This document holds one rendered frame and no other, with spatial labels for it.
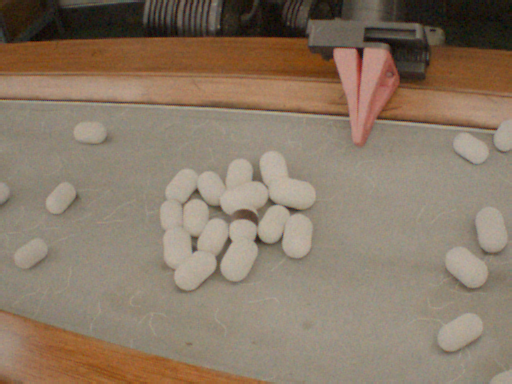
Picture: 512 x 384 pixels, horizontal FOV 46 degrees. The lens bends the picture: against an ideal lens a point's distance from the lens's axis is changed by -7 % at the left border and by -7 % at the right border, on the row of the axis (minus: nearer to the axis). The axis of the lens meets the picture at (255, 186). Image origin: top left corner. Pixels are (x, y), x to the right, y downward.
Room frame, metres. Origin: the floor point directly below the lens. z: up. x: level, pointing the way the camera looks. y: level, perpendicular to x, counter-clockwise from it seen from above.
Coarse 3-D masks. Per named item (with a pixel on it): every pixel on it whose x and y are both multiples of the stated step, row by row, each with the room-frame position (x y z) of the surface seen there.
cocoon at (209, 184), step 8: (200, 176) 0.42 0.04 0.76; (208, 176) 0.42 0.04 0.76; (216, 176) 0.42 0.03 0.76; (200, 184) 0.42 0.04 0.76; (208, 184) 0.41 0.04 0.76; (216, 184) 0.41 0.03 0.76; (200, 192) 0.41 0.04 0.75; (208, 192) 0.40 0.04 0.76; (216, 192) 0.40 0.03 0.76; (208, 200) 0.40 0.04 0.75; (216, 200) 0.40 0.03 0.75
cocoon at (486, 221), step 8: (488, 208) 0.31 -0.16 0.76; (480, 216) 0.31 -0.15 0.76; (488, 216) 0.30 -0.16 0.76; (496, 216) 0.30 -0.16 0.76; (480, 224) 0.30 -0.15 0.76; (488, 224) 0.30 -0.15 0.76; (496, 224) 0.29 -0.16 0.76; (480, 232) 0.30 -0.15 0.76; (488, 232) 0.29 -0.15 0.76; (496, 232) 0.29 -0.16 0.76; (504, 232) 0.29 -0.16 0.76; (480, 240) 0.29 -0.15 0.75; (488, 240) 0.29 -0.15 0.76; (496, 240) 0.28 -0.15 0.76; (504, 240) 0.28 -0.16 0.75; (488, 248) 0.28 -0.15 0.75; (496, 248) 0.28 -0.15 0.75
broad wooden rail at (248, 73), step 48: (0, 48) 0.82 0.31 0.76; (48, 48) 0.77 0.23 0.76; (96, 48) 0.73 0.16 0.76; (144, 48) 0.69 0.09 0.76; (192, 48) 0.66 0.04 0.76; (240, 48) 0.63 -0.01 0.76; (288, 48) 0.61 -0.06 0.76; (432, 48) 0.55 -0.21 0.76; (0, 96) 0.71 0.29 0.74; (48, 96) 0.67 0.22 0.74; (96, 96) 0.63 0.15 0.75; (144, 96) 0.60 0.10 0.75; (192, 96) 0.58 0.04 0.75; (240, 96) 0.55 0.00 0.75; (288, 96) 0.53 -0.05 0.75; (336, 96) 0.51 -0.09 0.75; (432, 96) 0.47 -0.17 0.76; (480, 96) 0.45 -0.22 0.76
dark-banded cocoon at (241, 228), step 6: (234, 210) 0.37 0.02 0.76; (252, 210) 0.37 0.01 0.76; (258, 216) 0.37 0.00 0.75; (234, 222) 0.36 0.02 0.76; (240, 222) 0.36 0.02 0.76; (246, 222) 0.36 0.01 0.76; (234, 228) 0.35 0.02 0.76; (240, 228) 0.35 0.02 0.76; (246, 228) 0.35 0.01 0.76; (252, 228) 0.35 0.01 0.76; (234, 234) 0.35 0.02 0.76; (240, 234) 0.35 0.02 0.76; (246, 234) 0.35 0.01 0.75; (252, 234) 0.35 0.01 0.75
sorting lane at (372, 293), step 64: (0, 128) 0.63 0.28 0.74; (64, 128) 0.59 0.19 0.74; (128, 128) 0.56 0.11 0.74; (192, 128) 0.53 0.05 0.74; (256, 128) 0.51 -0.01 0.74; (320, 128) 0.48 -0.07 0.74; (384, 128) 0.46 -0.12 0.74; (448, 128) 0.44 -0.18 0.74; (128, 192) 0.45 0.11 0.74; (320, 192) 0.40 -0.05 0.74; (384, 192) 0.38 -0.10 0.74; (448, 192) 0.36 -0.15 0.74; (0, 256) 0.40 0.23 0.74; (64, 256) 0.38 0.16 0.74; (128, 256) 0.37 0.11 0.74; (256, 256) 0.34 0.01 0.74; (320, 256) 0.33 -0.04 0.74; (384, 256) 0.31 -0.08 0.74; (64, 320) 0.31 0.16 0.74; (128, 320) 0.30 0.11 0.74; (192, 320) 0.29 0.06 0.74; (256, 320) 0.28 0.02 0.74; (320, 320) 0.27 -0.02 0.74; (384, 320) 0.25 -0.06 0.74; (448, 320) 0.24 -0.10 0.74
